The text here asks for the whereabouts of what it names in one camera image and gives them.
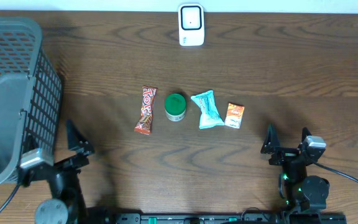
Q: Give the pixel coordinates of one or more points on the red Top chocolate bar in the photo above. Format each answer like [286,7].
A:
[145,122]

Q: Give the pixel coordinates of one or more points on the orange snack packet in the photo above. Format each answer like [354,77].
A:
[234,116]

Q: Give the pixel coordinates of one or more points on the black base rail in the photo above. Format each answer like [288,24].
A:
[257,218]

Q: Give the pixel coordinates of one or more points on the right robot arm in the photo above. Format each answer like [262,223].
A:
[305,194]

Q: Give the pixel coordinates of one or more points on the white barcode scanner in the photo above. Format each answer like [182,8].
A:
[191,31]

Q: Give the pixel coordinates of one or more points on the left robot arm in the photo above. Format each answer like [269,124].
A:
[67,204]

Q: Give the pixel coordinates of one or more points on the green lid jar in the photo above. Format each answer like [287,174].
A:
[175,107]

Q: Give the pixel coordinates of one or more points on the grey plastic mesh basket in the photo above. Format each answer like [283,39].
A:
[30,93]

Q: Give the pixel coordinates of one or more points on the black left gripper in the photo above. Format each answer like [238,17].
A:
[71,167]

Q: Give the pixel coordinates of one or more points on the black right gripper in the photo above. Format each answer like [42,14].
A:
[267,147]

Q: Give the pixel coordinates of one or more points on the light teal snack packet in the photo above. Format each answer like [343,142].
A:
[209,117]

